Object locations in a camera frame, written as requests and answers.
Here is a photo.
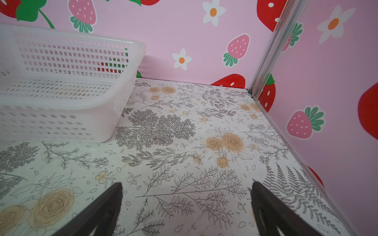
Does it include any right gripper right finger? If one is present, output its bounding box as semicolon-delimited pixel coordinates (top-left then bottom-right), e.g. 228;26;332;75
251;182;321;236

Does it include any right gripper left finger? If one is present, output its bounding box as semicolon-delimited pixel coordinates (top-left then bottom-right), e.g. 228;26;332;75
54;183;123;236

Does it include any white plastic basket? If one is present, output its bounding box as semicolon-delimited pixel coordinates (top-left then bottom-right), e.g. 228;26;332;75
1;24;146;143

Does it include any right aluminium corner post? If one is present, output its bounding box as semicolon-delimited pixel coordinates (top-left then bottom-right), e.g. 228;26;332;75
249;0;307;100

